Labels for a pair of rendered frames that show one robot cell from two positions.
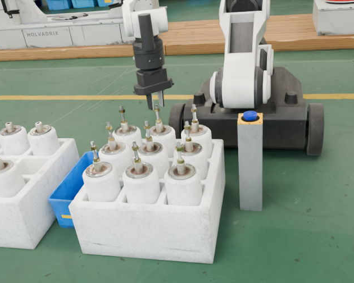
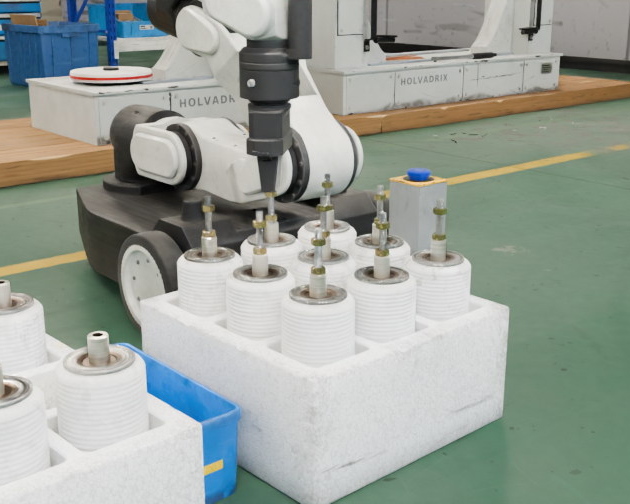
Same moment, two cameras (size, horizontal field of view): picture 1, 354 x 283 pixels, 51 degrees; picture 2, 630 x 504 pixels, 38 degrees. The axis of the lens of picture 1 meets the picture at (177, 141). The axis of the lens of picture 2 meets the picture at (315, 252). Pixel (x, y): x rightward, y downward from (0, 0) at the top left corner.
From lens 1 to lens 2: 1.21 m
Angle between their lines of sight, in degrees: 54
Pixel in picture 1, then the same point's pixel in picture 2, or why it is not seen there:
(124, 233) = (397, 410)
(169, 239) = (458, 389)
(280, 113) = (339, 208)
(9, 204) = (185, 434)
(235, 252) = not seen: hidden behind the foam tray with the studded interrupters
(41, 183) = not seen: hidden behind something
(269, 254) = (531, 378)
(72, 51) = not seen: outside the picture
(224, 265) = (515, 411)
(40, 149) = (30, 350)
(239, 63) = (309, 113)
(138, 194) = (409, 314)
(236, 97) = (330, 169)
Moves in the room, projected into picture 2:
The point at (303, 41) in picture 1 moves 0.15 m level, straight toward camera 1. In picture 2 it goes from (81, 157) to (100, 164)
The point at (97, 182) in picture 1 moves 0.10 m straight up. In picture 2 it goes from (349, 310) to (350, 234)
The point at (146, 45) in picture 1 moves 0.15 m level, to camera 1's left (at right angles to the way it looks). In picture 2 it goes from (308, 48) to (244, 56)
